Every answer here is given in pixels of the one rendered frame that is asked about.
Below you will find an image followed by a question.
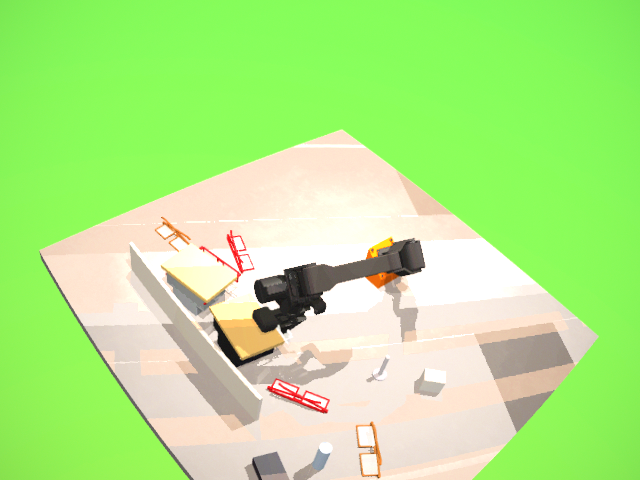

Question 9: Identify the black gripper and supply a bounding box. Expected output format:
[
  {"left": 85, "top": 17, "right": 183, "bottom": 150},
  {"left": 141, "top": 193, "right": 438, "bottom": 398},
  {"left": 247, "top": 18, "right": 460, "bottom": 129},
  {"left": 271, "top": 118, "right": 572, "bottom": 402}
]
[{"left": 251, "top": 297, "right": 327, "bottom": 334}]

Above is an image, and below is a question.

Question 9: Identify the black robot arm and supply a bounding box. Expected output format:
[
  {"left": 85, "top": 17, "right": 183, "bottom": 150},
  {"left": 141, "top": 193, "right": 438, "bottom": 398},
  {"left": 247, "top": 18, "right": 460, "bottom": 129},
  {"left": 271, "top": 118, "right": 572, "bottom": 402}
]
[{"left": 254, "top": 238, "right": 426, "bottom": 304}]

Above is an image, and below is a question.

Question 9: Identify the grey flat panel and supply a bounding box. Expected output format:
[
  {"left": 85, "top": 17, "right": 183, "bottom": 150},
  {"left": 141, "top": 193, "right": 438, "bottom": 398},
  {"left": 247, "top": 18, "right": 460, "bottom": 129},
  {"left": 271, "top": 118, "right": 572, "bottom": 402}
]
[{"left": 129, "top": 242, "right": 263, "bottom": 421}]

